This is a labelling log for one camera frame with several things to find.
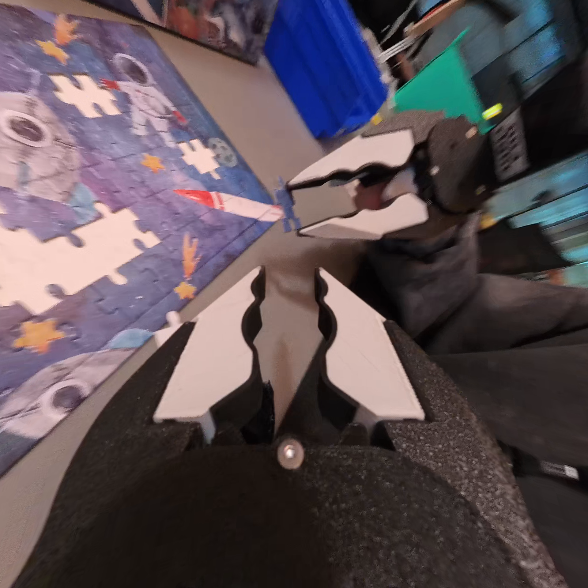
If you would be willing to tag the blue plastic bin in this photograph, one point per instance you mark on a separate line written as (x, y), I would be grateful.
(321, 69)

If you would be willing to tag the white-backed jigsaw puzzle piece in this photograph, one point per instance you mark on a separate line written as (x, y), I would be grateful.
(172, 319)

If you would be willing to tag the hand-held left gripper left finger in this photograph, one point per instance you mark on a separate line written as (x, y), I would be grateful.
(211, 367)

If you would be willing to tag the person's right hand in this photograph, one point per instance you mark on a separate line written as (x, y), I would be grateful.
(372, 197)

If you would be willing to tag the wooden plank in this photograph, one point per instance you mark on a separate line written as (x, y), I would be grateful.
(434, 16)

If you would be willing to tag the beige desk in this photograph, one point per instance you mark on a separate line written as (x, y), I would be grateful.
(285, 312)

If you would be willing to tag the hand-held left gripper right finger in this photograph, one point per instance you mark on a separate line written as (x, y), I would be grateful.
(372, 367)

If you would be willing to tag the blue jigsaw puzzle piece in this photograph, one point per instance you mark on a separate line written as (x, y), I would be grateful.
(287, 206)

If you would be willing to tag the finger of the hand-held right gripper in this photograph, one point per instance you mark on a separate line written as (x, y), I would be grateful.
(381, 223)
(367, 151)

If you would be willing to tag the space print puzzle box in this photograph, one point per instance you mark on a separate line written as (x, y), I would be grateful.
(206, 23)

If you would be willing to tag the space jigsaw puzzle board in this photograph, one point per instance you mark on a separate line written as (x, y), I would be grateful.
(115, 193)

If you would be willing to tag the person's right forearm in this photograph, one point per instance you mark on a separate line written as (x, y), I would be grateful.
(436, 275)

